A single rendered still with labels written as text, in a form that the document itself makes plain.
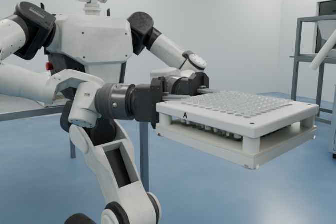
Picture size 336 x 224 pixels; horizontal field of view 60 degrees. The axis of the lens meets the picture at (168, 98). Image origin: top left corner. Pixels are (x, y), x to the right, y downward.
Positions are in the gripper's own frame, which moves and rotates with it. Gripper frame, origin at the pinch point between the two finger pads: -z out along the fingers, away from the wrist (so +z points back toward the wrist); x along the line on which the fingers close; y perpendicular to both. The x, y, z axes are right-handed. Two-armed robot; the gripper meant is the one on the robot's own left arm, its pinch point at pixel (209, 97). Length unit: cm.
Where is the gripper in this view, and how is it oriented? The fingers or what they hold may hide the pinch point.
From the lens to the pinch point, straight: 75.4
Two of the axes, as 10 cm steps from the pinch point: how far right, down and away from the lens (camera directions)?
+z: -5.6, -1.3, 8.2
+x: 0.2, 9.8, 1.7
